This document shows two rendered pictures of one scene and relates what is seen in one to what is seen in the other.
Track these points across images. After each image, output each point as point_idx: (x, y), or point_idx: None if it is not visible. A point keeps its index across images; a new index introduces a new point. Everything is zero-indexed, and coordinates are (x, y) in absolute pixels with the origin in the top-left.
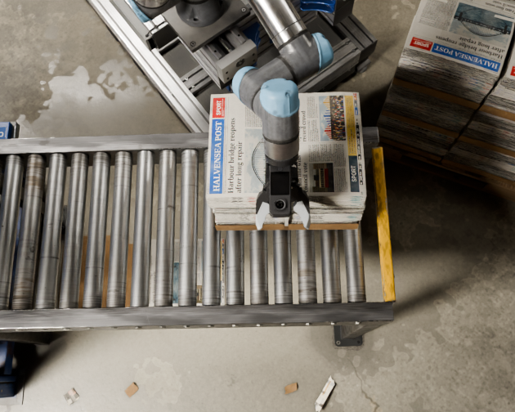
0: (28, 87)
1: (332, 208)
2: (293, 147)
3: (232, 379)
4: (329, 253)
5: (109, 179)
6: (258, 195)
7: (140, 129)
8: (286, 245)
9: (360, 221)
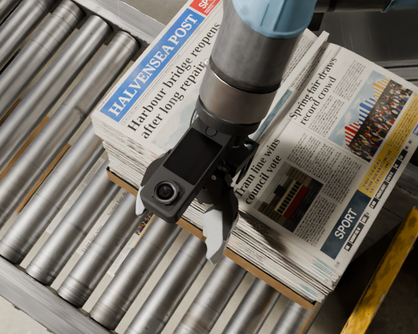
0: None
1: (279, 256)
2: (249, 105)
3: None
4: (247, 317)
5: (32, 28)
6: (157, 158)
7: (165, 23)
8: (194, 264)
9: (349, 292)
